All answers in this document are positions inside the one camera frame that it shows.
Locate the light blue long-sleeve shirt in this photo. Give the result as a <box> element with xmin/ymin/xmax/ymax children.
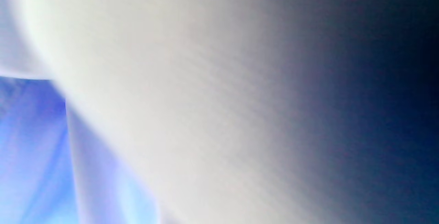
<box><xmin>0</xmin><ymin>0</ymin><xmax>439</xmax><ymax>224</ymax></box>

